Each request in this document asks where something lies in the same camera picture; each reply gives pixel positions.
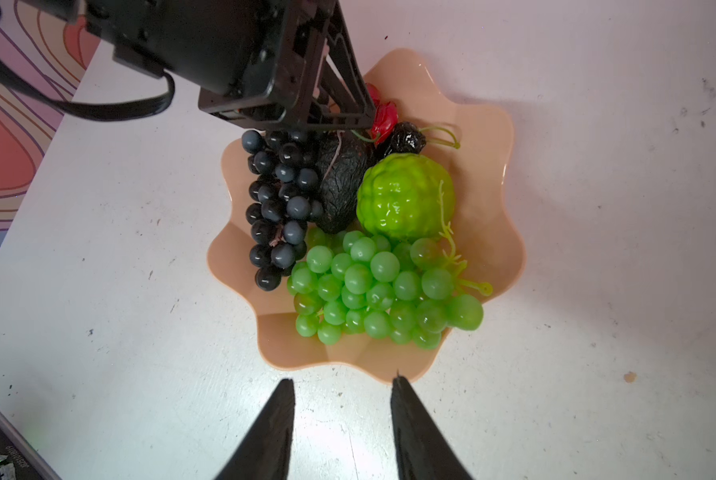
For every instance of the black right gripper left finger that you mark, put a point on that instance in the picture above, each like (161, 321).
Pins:
(265, 451)

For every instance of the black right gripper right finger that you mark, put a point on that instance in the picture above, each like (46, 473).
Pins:
(422, 452)

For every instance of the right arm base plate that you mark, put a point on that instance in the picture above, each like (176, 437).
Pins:
(18, 459)

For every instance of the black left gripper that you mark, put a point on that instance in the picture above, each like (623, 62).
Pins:
(259, 64)

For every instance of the red cherries cluster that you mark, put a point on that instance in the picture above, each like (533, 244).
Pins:
(385, 121)

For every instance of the green bumpy round fruit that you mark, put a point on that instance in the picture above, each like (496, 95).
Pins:
(406, 197)

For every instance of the black berries pair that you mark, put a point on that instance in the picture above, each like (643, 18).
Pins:
(407, 137)

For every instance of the black grape bunch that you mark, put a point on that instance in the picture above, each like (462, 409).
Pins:
(284, 200)

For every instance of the pink scalloped fruit bowl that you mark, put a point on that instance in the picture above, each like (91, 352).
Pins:
(484, 234)

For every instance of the green grape bunch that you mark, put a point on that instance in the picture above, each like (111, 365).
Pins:
(355, 282)

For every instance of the dark avocado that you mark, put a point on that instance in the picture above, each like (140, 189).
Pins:
(342, 162)

